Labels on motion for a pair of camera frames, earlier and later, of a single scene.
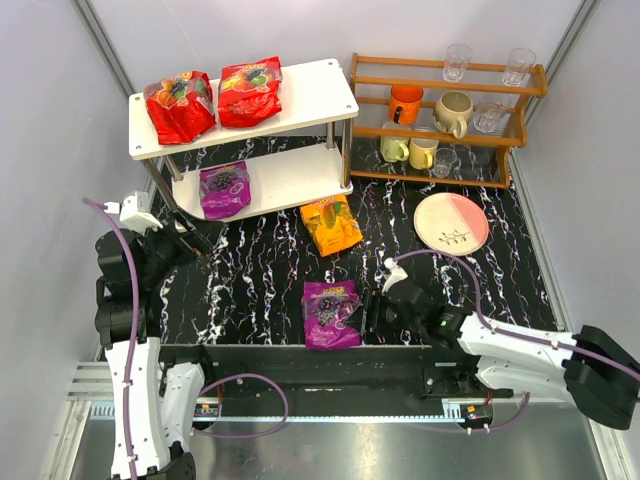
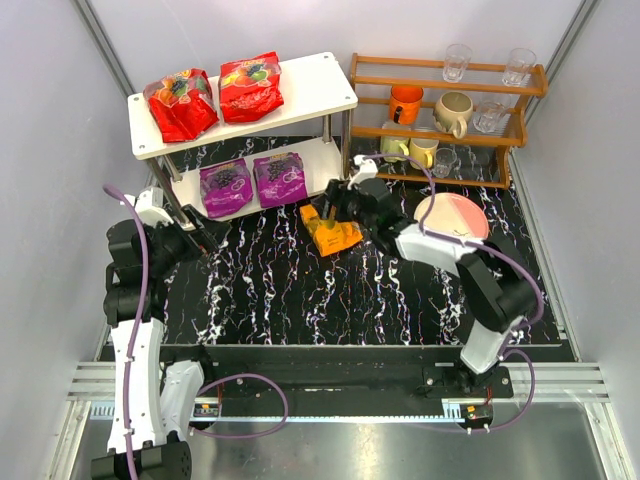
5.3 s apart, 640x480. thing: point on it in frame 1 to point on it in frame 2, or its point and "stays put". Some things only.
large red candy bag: [181, 106] stays put
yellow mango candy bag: [331, 225] stays put
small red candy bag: [249, 93] stays put
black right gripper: [376, 310] to [335, 198]
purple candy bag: [328, 306] to [279, 179]
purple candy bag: [225, 190] stays put
